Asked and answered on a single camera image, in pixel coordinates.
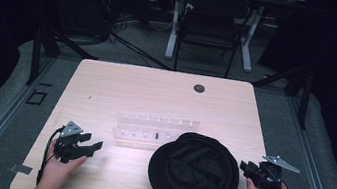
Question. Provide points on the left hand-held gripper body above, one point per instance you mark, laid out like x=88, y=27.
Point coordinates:
x=67, y=146

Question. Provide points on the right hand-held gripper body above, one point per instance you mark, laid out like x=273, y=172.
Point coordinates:
x=268, y=177

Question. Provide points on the person's left hand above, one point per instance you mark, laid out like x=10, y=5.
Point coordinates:
x=55, y=172

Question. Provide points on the grey tape strip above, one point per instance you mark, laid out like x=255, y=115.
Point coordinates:
x=20, y=168

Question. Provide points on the black hat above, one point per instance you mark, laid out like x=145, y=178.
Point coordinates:
x=193, y=172

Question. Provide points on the clear acrylic rack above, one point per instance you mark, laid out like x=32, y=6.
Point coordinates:
x=150, y=132

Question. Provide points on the black tape square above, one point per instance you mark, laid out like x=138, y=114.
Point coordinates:
x=30, y=96

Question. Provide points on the black metal stand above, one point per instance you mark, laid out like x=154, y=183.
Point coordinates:
x=36, y=54
x=304, y=101

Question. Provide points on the dark round table grommet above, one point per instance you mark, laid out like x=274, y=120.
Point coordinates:
x=199, y=88

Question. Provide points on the white-legged desk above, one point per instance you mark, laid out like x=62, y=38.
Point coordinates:
x=175, y=24

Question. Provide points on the black chair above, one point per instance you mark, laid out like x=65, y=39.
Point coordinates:
x=210, y=26

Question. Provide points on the aluminium floor rail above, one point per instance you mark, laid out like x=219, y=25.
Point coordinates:
x=313, y=170
x=1, y=116

